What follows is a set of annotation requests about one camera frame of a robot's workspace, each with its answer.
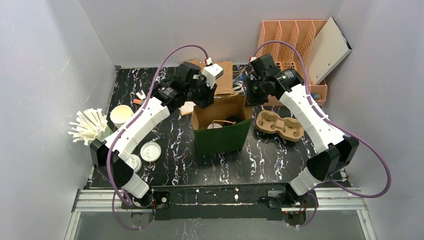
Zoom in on green kraft paper bag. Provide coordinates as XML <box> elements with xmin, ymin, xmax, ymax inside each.
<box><xmin>191</xmin><ymin>95</ymin><xmax>253</xmax><ymax>156</ymax></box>

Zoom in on brown pulp cup carrier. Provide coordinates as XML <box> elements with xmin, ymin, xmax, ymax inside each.
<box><xmin>255</xmin><ymin>110</ymin><xmax>305</xmax><ymax>142</ymax></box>

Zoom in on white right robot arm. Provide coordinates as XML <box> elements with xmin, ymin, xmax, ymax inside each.
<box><xmin>246</xmin><ymin>54</ymin><xmax>359</xmax><ymax>199</ymax></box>

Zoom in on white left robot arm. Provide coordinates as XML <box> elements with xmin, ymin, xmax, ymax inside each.
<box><xmin>89</xmin><ymin>62</ymin><xmax>224</xmax><ymax>199</ymax></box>

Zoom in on stack of flat paper bags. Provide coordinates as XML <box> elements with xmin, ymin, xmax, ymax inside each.
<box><xmin>179</xmin><ymin>61</ymin><xmax>233</xmax><ymax>116</ymax></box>

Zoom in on orange plastic file organizer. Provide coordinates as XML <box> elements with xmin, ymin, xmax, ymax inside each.
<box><xmin>254</xmin><ymin>19</ymin><xmax>328</xmax><ymax>107</ymax></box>

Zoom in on teal and orange stapler tools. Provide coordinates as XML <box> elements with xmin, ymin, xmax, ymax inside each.
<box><xmin>132</xmin><ymin>90</ymin><xmax>147</xmax><ymax>106</ymax></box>

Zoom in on grey blue small bottle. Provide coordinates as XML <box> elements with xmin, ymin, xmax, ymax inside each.
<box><xmin>311</xmin><ymin>93</ymin><xmax>323</xmax><ymax>101</ymax></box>

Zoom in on stack of white paper cups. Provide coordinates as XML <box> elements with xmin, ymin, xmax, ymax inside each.
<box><xmin>110</xmin><ymin>105</ymin><xmax>134</xmax><ymax>128</ymax></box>

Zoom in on green cup of white straws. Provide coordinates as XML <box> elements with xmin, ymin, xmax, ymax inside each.
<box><xmin>67</xmin><ymin>108</ymin><xmax>113</xmax><ymax>146</ymax></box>

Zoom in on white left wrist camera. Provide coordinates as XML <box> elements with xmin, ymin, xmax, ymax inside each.
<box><xmin>201</xmin><ymin>63</ymin><xmax>224</xmax><ymax>89</ymax></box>

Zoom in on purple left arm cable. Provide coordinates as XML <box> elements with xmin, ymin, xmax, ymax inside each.
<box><xmin>105</xmin><ymin>44</ymin><xmax>211</xmax><ymax>231</ymax></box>

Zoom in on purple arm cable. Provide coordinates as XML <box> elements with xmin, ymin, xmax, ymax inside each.
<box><xmin>250</xmin><ymin>40</ymin><xmax>392</xmax><ymax>229</ymax></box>
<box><xmin>105</xmin><ymin>44</ymin><xmax>211</xmax><ymax>231</ymax></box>

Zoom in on white board leaning on wall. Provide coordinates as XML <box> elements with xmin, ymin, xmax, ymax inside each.
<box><xmin>307</xmin><ymin>17</ymin><xmax>352</xmax><ymax>85</ymax></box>

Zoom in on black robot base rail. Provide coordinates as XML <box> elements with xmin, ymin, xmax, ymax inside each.
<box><xmin>121</xmin><ymin>183</ymin><xmax>318</xmax><ymax>221</ymax></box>

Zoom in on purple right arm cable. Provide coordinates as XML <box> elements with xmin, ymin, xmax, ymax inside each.
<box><xmin>250</xmin><ymin>40</ymin><xmax>392</xmax><ymax>229</ymax></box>

